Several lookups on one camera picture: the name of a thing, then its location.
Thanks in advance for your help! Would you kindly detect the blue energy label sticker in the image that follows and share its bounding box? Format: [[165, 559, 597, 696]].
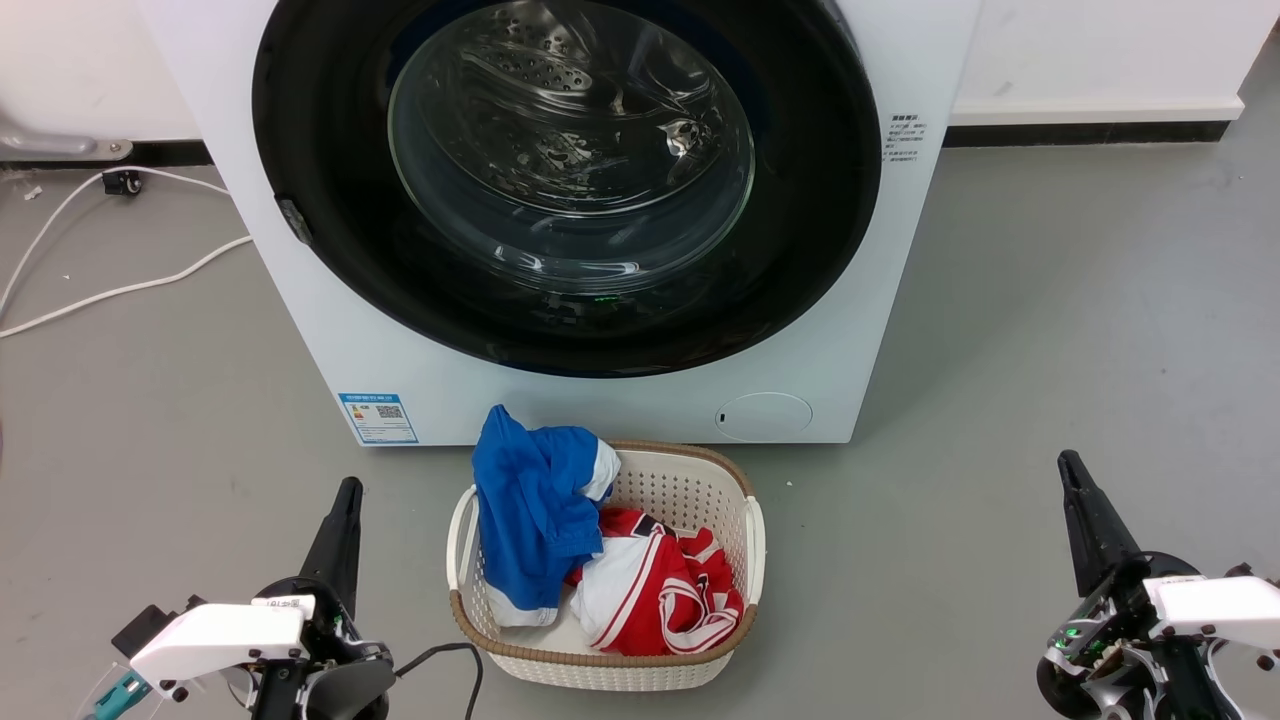
[[338, 392, 420, 446]]

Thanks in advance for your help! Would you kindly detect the black text sticker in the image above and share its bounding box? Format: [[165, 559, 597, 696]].
[[882, 113, 928, 165]]

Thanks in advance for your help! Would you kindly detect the red and white garment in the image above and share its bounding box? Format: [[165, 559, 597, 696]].
[[567, 506, 745, 658]]

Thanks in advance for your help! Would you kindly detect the round black glass washer door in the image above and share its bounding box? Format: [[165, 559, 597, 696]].
[[252, 0, 883, 379]]

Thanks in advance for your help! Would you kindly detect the round white filter cover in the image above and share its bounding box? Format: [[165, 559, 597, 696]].
[[714, 391, 814, 443]]

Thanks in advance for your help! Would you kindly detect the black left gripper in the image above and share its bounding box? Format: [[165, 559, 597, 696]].
[[247, 476, 397, 720]]

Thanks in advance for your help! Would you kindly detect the thin black left gripper cable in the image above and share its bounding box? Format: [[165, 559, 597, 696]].
[[393, 642, 486, 720]]

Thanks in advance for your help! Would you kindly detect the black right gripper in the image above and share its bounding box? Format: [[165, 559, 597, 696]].
[[1036, 449, 1280, 720]]

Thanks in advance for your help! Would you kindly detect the blue and white garment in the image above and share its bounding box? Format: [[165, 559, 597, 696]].
[[472, 404, 622, 628]]

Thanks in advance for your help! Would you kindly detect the white front-load washing machine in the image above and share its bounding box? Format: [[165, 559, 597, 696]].
[[137, 0, 983, 447]]

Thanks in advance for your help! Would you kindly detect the white woven-rim laundry basket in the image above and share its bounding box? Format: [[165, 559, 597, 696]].
[[446, 440, 767, 693]]

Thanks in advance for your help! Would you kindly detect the white power cable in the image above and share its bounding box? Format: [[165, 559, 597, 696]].
[[0, 166, 254, 340]]

